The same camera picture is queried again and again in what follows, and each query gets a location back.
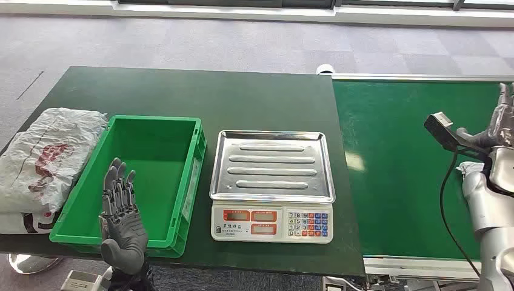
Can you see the white window sill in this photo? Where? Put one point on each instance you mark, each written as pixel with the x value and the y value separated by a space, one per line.
pixel 241 14

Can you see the electronic scale with steel tray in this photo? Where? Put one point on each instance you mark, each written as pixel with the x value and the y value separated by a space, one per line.
pixel 273 168

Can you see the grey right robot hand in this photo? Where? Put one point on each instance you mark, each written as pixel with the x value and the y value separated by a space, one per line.
pixel 502 128

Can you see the chrome round stand base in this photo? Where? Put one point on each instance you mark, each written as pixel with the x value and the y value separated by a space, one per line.
pixel 32 264

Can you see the green conveyor belt aluminium frame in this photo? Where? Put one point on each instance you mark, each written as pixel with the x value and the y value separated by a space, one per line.
pixel 401 160

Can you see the green plastic crate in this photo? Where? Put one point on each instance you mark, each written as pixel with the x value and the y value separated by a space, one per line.
pixel 160 160

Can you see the dark window frame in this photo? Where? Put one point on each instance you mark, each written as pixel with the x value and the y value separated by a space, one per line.
pixel 225 3

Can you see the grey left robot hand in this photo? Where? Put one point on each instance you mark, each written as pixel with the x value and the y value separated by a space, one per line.
pixel 122 241

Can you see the white parcel bag dark print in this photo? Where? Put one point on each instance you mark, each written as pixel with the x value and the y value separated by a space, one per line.
pixel 16 223

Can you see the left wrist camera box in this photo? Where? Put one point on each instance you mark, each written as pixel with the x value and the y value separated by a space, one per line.
pixel 82 281

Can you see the white device under conveyor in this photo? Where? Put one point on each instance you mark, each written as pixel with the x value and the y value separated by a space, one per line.
pixel 332 284

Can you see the grey parcel bag red print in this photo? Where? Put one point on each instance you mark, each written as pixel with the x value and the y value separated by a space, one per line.
pixel 470 167

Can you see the white parcel bag red print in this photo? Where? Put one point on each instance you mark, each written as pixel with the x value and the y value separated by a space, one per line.
pixel 48 160

